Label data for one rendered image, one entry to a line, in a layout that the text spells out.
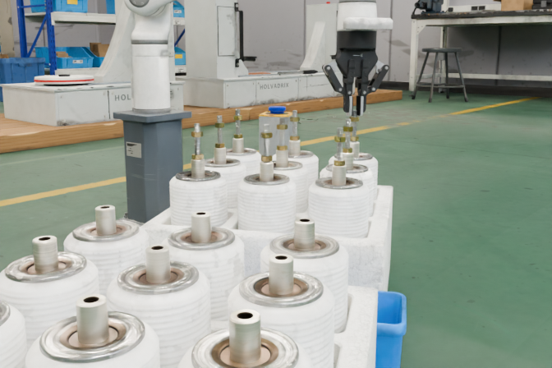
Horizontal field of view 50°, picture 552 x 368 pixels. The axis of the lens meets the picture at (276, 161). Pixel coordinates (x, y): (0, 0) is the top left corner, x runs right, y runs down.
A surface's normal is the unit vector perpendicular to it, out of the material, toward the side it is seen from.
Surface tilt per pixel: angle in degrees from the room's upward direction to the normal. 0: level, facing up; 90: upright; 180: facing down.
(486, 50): 90
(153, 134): 90
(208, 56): 90
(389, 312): 88
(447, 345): 0
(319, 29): 68
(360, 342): 0
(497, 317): 0
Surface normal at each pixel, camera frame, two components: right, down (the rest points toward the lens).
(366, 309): 0.00, -0.98
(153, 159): 0.04, 0.13
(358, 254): -0.22, 0.18
